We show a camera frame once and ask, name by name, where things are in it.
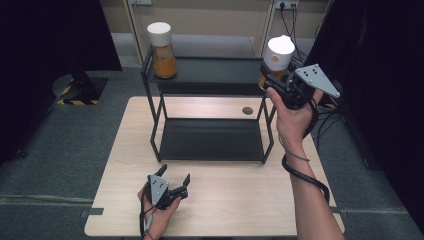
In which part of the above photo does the dark curtain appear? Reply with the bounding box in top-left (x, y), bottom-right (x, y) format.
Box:
top-left (304, 0), bottom-right (424, 232)
top-left (0, 0), bottom-right (123, 165)

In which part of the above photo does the person's right hand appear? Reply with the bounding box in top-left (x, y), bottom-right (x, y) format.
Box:
top-left (266, 87), bottom-right (325, 148)

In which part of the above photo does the grey floor tape strip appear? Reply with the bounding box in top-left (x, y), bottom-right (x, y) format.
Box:
top-left (79, 207), bottom-right (105, 218)

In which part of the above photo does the black plugged cable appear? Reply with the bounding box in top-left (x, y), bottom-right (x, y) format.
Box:
top-left (280, 3), bottom-right (306, 61)
top-left (291, 3), bottom-right (309, 63)

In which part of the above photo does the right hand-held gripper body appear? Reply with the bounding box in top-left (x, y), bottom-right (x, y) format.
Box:
top-left (271, 63), bottom-right (341, 111)

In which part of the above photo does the white-lidded glass spice jar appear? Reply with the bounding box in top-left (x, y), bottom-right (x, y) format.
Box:
top-left (259, 34), bottom-right (296, 90)
top-left (146, 21), bottom-right (178, 80)

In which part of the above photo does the bundle of black floor cables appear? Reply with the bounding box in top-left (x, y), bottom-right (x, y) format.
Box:
top-left (314, 101), bottom-right (349, 153)

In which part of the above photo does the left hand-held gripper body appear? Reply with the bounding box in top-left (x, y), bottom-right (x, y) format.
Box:
top-left (145, 173), bottom-right (184, 211)

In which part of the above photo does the black metal shelf rack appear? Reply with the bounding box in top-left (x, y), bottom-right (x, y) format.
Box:
top-left (140, 46), bottom-right (278, 165)

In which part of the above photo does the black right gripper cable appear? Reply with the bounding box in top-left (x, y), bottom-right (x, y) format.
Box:
top-left (281, 98), bottom-right (331, 205)

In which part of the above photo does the thin grey wrist band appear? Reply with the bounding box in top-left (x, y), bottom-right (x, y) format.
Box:
top-left (277, 135), bottom-right (311, 163)

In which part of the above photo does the striped black stand base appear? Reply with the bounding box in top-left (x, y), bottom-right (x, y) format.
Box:
top-left (52, 73), bottom-right (110, 107)

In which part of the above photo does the person's left hand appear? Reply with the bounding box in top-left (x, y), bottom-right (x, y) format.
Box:
top-left (137, 184), bottom-right (183, 240)

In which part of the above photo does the white wall socket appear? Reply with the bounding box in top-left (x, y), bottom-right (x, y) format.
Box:
top-left (275, 0), bottom-right (300, 10)

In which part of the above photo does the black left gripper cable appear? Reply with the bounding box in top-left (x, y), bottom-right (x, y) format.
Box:
top-left (139, 181), bottom-right (157, 240)

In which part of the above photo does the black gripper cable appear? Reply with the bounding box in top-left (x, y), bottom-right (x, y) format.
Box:
top-left (281, 98), bottom-right (331, 205)
top-left (139, 181), bottom-right (157, 240)

